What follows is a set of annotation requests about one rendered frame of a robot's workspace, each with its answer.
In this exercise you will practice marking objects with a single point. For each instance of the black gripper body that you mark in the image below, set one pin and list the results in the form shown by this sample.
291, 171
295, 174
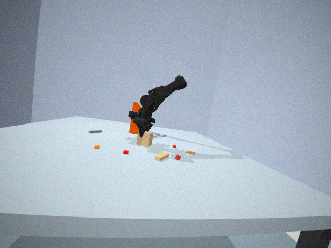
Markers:
145, 118

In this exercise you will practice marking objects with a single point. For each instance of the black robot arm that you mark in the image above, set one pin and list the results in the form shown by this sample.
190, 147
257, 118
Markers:
158, 94

